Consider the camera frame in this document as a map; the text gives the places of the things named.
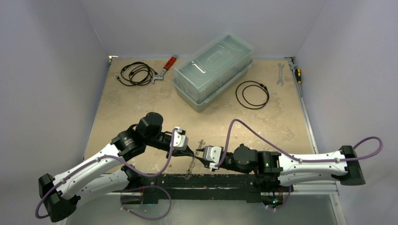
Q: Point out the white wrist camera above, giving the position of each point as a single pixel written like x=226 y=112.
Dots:
x=180 y=140
x=212 y=156

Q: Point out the yellow black screwdriver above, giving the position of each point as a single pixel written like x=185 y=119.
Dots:
x=298 y=76

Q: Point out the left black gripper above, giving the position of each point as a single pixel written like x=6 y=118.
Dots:
x=188 y=151

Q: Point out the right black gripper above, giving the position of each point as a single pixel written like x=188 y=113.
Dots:
x=224 y=164

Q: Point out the silver open-end spanner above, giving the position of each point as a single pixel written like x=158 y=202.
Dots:
x=280 y=77

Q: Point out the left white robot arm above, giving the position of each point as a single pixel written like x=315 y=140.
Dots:
x=109 y=170

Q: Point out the red handled adjustable wrench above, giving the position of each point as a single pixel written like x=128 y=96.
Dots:
x=166 y=67

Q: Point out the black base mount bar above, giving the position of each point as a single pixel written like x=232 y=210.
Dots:
x=230 y=187

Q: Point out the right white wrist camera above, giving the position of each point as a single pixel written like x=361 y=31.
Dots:
x=212 y=156

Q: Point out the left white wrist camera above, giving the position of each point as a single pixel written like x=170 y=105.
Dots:
x=180 y=140

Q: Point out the clear plastic storage box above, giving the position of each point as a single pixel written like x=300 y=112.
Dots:
x=209 y=71

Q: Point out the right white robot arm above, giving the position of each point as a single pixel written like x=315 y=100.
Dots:
x=340 y=165

